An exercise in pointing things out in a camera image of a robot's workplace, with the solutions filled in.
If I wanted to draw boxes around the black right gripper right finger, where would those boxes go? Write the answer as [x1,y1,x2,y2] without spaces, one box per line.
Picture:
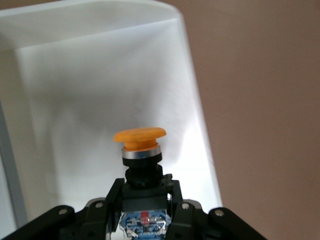
[164,173,269,240]

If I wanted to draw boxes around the orange push button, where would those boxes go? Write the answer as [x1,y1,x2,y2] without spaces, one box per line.
[112,126,175,240]

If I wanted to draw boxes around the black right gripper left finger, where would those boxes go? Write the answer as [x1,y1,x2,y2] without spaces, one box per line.
[0,177,125,240]

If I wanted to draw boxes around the white plastic drawer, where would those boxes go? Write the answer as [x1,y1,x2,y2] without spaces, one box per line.
[0,0,223,240]

